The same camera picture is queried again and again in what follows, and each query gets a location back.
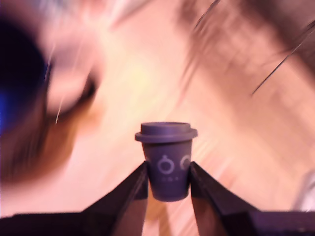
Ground dark blue Elwood mug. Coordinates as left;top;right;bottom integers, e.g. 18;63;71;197
0;19;54;138

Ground grey coffee capsule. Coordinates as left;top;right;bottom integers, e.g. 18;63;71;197
134;122;198;203

